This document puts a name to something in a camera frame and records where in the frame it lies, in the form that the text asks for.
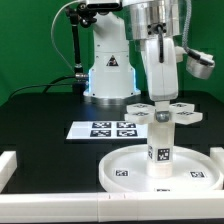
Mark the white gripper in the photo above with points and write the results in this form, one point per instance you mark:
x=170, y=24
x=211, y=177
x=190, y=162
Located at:
x=162, y=78

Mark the white cross-shaped table base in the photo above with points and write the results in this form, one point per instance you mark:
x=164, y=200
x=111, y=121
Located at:
x=181, y=113

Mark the white round table top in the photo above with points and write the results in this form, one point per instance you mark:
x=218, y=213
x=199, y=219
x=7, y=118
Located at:
x=130, y=169

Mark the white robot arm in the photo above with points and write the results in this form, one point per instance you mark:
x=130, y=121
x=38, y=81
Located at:
x=152, y=24

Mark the white right barrier block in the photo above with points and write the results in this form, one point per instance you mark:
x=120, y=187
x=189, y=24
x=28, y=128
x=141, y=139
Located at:
x=217, y=155

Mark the white barrier block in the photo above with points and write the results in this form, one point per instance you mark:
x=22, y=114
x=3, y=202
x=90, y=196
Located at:
x=217, y=155
x=8, y=164

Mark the white marker sheet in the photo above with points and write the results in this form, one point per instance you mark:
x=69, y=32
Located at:
x=112, y=130

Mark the white left barrier block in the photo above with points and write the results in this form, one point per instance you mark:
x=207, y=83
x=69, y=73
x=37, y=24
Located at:
x=8, y=164

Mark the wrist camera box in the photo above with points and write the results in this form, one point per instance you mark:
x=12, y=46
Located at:
x=200, y=64

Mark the black camera stand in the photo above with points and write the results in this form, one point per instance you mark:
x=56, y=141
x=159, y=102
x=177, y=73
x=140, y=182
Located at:
x=80, y=15

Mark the white front barrier rail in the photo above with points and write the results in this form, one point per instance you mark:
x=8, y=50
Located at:
x=105, y=207

